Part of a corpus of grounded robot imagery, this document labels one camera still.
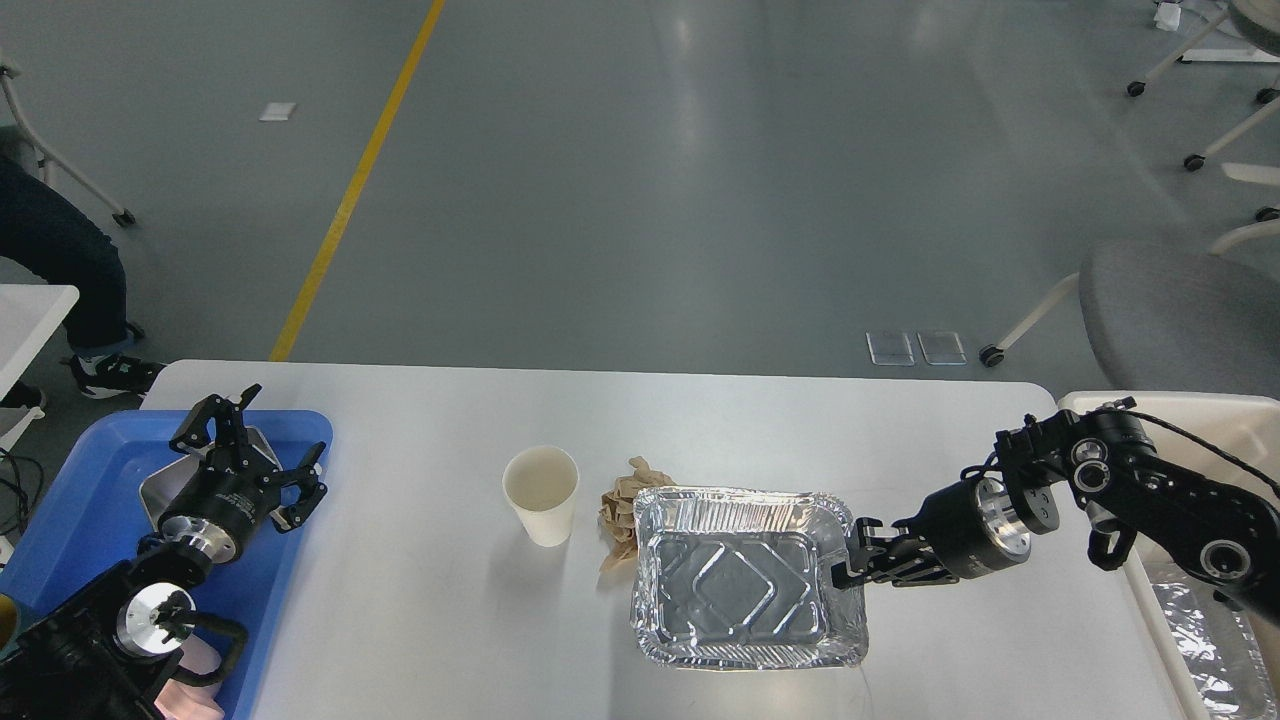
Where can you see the teal ceramic mug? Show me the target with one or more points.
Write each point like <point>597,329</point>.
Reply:
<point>14,620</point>

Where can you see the aluminium foil tray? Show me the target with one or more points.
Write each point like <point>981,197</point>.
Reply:
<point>731,579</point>

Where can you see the white side table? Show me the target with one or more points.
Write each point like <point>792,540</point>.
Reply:
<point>30,313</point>

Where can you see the square stainless steel dish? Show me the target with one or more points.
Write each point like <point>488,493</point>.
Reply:
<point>159,491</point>

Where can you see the blue plastic tray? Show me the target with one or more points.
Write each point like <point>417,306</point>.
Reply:
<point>93,517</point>

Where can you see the left floor socket plate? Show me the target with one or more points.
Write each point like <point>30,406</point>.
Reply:
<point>890,348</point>

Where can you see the foil tray in bin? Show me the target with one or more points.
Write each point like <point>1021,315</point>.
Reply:
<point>1230,657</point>

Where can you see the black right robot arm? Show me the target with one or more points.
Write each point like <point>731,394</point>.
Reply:
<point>1224,536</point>

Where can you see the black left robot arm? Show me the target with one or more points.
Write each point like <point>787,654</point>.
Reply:
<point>162,554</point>

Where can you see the beige plastic bin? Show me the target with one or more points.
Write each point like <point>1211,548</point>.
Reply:
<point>1244,426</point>

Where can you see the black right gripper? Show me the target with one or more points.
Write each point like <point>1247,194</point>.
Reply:
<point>971,528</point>

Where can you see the grey office chair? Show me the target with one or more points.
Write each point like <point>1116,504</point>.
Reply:
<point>1162,319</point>

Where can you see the right floor socket plate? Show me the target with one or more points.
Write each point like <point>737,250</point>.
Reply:
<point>942,348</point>

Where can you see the floor socket plate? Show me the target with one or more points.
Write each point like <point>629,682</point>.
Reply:
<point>942,348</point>
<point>890,348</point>

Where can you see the seated person in jeans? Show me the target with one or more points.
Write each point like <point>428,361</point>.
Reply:
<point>51,238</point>

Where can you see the white paper cup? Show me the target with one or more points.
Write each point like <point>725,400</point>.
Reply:
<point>541,485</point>

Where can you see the crumpled brown paper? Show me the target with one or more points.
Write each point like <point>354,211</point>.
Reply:
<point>617,513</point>

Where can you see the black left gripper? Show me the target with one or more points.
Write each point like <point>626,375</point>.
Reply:
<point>222,509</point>

